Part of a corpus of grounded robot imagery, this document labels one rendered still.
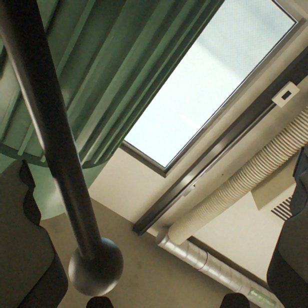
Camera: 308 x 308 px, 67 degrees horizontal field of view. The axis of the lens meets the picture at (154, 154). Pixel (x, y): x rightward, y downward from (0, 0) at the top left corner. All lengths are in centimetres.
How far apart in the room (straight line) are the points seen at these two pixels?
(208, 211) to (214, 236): 47
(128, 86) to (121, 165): 164
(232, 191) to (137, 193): 74
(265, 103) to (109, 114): 140
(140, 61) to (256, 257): 233
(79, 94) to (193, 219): 170
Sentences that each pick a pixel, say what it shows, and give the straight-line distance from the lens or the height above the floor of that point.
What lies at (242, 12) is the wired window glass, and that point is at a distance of 160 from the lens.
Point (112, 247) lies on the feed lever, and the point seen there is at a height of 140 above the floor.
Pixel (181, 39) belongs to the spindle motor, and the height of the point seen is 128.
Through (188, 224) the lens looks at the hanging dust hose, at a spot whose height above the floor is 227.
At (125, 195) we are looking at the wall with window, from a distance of 196.
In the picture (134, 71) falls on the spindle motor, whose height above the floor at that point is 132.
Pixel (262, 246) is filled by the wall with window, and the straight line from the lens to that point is 234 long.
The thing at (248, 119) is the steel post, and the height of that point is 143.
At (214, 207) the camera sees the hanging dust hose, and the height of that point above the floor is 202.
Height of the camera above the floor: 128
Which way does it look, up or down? 26 degrees up
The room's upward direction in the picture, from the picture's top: 140 degrees counter-clockwise
